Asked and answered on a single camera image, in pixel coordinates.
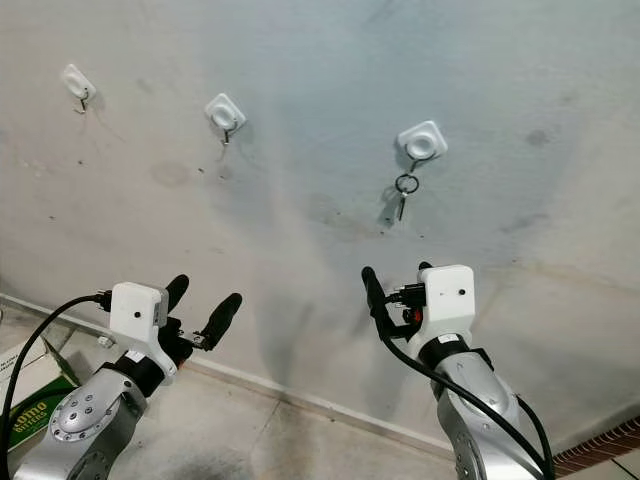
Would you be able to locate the red mosaic tile wall edge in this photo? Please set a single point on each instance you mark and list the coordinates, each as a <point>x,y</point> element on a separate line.
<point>605,447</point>

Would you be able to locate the small white floor scrap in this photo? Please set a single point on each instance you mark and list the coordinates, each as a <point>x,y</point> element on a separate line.
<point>105,342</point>

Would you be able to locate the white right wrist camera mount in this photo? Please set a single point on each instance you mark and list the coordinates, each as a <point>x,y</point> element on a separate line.
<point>450,295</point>

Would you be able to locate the large white square wall hook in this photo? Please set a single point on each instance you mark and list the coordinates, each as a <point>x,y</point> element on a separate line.
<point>422,141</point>

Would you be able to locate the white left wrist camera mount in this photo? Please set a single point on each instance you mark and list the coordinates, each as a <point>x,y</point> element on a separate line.
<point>135,312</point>

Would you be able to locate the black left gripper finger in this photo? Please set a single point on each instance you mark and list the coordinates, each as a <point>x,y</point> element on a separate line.
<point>177,290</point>
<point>223,317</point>

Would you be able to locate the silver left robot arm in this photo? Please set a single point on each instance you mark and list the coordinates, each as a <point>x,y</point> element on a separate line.
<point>80,420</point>

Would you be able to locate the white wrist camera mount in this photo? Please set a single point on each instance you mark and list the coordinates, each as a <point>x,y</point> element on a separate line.
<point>135,312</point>
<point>450,295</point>

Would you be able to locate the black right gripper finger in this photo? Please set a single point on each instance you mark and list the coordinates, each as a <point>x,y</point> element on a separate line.
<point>376,295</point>
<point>425,267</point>

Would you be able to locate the small white wall hook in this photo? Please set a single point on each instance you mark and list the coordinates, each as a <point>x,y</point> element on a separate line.
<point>76,80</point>

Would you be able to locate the green and white cardboard box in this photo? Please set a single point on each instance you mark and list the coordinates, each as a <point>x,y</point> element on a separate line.
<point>32,410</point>

